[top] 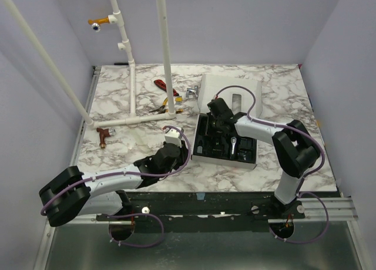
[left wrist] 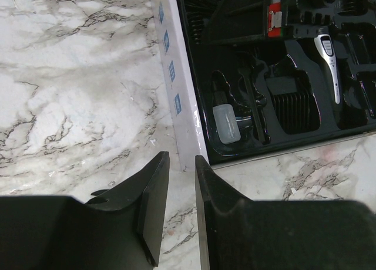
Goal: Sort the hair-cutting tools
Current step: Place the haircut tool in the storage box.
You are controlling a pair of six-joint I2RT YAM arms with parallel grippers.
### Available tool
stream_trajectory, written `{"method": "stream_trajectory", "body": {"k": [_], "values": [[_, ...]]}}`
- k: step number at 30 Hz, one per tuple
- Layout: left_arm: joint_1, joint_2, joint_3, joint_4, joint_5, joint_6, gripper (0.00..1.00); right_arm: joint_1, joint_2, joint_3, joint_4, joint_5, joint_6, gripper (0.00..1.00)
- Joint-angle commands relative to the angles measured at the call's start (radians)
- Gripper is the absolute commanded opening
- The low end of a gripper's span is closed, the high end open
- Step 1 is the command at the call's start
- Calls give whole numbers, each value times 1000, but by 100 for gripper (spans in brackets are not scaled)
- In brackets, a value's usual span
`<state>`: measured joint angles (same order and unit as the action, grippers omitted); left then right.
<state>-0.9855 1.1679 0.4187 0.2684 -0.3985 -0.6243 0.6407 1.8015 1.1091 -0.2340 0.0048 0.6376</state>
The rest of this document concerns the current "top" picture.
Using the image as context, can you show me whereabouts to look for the chrome faucet fitting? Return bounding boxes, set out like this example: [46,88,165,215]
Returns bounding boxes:
[186,85,199,99]

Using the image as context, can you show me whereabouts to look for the white PVC pipe frame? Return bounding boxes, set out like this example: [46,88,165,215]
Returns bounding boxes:
[1,0,176,129]

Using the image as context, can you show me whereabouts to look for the red black utility knife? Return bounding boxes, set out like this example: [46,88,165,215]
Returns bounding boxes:
[153,79,180,97]

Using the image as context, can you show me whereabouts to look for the brown garden faucet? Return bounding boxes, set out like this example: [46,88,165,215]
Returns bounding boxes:
[96,127,116,149]

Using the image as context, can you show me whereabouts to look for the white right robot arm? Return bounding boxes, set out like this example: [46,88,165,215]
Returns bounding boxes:
[207,98,325,218]

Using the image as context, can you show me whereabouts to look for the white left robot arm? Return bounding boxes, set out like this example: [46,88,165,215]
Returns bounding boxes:
[39,141,190,227]

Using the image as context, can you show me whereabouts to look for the white hair clipper kit box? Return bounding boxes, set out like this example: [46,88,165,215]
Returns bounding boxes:
[192,74,263,170]

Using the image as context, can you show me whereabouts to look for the yellow wire brush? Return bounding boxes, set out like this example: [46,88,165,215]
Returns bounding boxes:
[175,96,183,104]

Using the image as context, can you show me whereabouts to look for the orange faucet on pipe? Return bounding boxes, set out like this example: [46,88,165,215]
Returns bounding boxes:
[88,17,110,32]

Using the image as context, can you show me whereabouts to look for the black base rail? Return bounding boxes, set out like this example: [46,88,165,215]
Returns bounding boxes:
[96,192,305,233]

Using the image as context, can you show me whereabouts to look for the yellow handled pliers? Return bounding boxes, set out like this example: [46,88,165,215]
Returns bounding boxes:
[150,97,182,114]

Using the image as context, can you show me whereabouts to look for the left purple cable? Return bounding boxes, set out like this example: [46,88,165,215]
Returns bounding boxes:
[40,125,192,249]

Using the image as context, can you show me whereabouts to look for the black guard comb in tray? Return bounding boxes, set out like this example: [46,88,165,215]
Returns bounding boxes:
[210,148,225,158]

